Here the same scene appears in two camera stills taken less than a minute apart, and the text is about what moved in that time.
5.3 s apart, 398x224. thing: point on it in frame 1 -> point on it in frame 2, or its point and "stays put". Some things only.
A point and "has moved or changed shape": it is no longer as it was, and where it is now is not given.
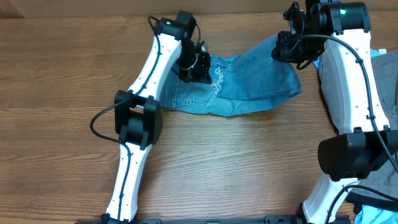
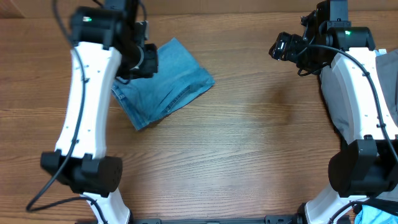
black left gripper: (201, 73) -> (148, 67)
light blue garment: (372, 214) stays put
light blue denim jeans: (239, 84) has moved or changed shape
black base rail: (270, 219) stays put
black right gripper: (286, 53) stays put
